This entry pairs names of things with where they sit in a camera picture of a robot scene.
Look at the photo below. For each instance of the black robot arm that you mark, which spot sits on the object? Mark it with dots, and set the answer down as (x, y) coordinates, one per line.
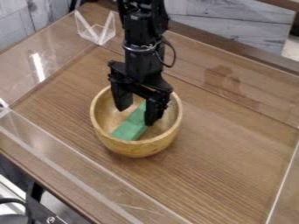
(144, 21)

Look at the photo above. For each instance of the brown wooden bowl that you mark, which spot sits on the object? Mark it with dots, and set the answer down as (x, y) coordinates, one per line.
(158, 137)

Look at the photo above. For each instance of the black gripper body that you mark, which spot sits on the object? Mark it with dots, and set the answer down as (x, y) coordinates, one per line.
(140, 72)

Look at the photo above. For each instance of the clear acrylic tray wall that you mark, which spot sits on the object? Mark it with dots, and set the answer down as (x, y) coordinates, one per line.
(88, 184)

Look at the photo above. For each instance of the clear acrylic corner bracket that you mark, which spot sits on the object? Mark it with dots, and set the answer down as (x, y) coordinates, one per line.
(99, 34)

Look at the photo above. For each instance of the green rectangular block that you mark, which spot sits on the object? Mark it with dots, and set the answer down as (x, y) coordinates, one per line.
(132, 127)

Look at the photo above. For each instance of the black table leg frame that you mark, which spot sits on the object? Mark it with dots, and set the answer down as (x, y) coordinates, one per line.
(36, 213)

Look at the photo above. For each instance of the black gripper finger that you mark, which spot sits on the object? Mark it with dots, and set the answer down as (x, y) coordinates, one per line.
(156, 104)
(123, 96)

